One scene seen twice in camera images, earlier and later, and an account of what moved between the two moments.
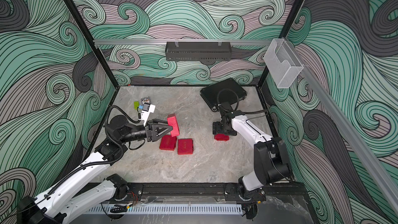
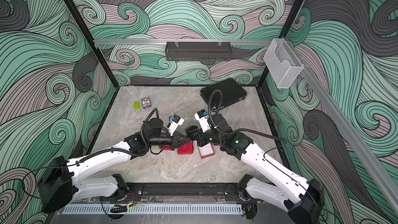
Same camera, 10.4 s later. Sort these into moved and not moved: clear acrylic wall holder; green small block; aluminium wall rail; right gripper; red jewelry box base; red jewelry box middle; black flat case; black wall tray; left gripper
Moved: red jewelry box base; right gripper; left gripper
Not moved: clear acrylic wall holder; aluminium wall rail; red jewelry box middle; black flat case; green small block; black wall tray
